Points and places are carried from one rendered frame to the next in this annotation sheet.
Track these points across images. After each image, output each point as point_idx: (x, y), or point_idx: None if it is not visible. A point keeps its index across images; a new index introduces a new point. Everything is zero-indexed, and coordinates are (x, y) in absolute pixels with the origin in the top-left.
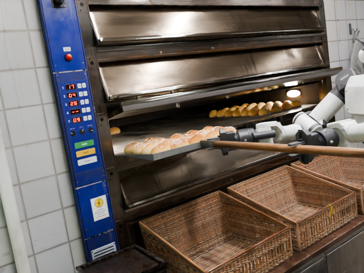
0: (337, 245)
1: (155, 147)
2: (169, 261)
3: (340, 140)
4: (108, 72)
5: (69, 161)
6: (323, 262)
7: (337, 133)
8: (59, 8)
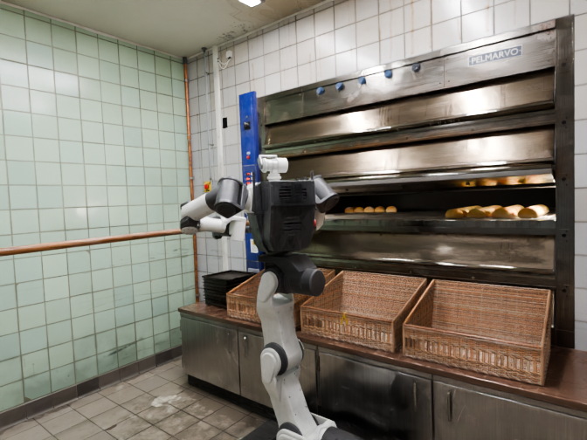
0: (335, 354)
1: None
2: (254, 289)
3: (229, 230)
4: None
5: (244, 215)
6: (313, 354)
7: (229, 224)
8: (247, 130)
